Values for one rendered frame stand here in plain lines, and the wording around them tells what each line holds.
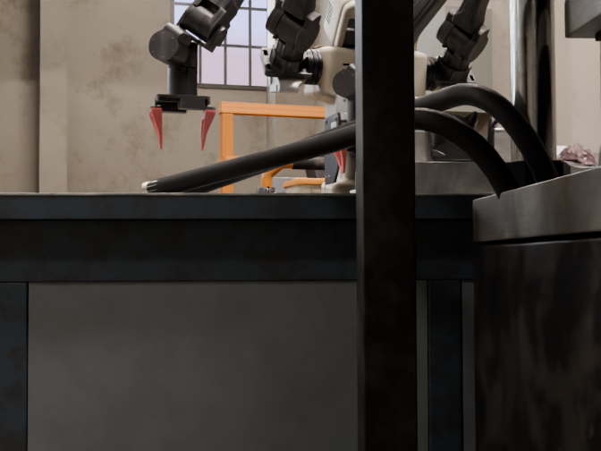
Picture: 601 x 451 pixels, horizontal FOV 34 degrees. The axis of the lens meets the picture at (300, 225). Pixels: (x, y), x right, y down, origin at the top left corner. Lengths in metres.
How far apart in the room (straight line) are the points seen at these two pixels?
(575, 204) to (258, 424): 0.67
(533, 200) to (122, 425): 0.69
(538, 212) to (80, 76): 11.06
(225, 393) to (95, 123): 10.56
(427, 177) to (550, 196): 0.56
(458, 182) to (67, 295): 0.64
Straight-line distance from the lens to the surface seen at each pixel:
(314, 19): 2.28
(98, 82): 12.05
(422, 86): 2.50
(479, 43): 2.46
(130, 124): 12.01
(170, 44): 1.86
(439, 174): 1.62
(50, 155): 11.59
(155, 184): 1.58
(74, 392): 1.50
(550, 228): 1.08
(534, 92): 1.36
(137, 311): 1.48
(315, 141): 1.43
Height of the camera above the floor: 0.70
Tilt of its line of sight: 2 degrees up
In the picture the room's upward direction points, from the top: straight up
